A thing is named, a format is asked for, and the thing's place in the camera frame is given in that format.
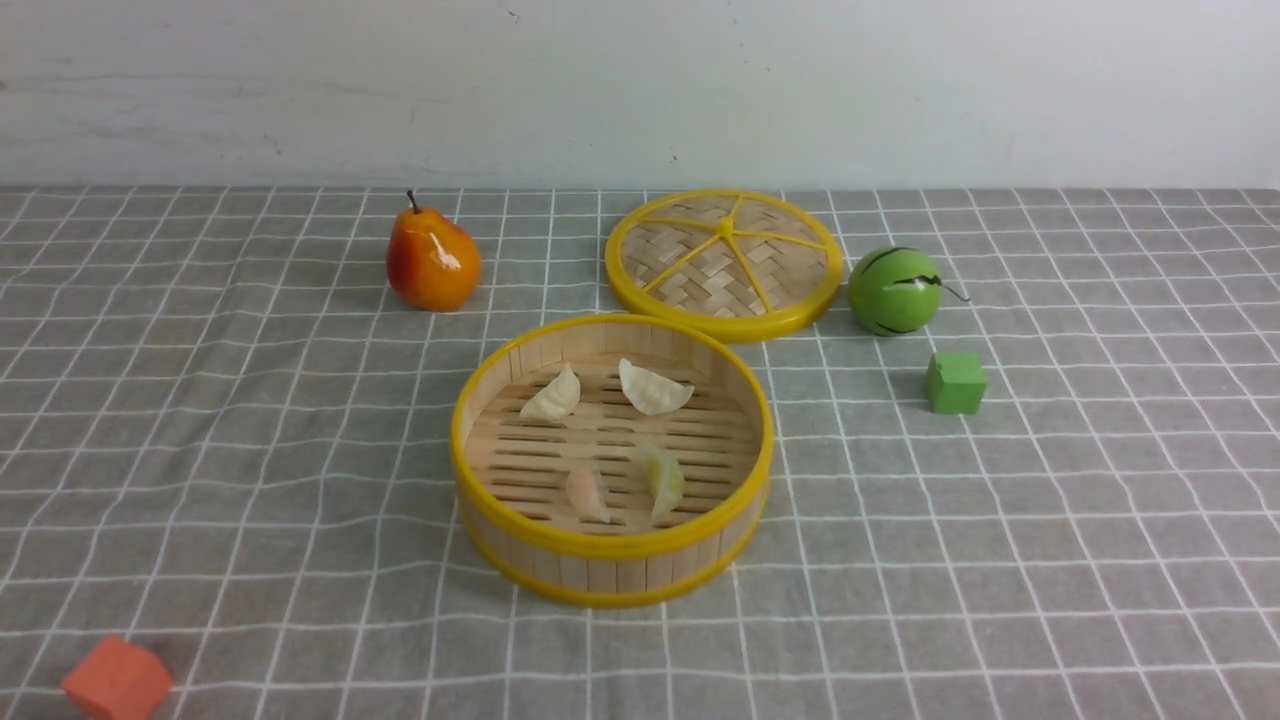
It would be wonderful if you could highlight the woven bamboo steamer lid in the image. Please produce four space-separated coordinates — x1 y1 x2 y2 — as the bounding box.
604 188 845 345

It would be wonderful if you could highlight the orange toy pear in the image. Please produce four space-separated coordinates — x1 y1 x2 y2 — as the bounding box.
385 190 483 313

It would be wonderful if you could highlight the green toy watermelon ball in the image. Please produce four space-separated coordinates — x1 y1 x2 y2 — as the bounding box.
847 245 972 337

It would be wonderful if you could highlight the orange wooden cube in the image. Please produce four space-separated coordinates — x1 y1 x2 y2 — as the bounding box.
61 635 174 719

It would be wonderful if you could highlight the bamboo steamer tray yellow rim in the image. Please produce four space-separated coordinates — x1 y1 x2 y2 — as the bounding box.
451 314 774 609

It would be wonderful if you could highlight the pale green dumpling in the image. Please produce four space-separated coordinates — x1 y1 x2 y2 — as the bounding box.
637 445 685 524

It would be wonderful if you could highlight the white dumpling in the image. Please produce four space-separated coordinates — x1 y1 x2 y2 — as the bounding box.
518 363 581 421
618 357 695 416

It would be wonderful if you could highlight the green wooden cube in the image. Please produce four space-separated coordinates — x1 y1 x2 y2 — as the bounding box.
925 352 988 415

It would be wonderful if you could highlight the pink dumpling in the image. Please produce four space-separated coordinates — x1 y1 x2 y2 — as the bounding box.
564 466 612 524

